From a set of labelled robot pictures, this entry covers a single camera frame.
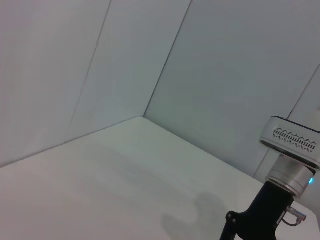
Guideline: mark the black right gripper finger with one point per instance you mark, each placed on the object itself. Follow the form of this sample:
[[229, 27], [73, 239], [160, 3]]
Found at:
[[225, 232]]

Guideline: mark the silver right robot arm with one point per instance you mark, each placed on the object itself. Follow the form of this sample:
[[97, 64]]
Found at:
[[291, 175]]

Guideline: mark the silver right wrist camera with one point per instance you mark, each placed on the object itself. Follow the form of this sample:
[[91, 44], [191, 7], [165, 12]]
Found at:
[[292, 140]]

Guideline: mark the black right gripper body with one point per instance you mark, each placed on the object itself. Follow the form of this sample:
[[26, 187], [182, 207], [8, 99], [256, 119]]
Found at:
[[260, 220]]

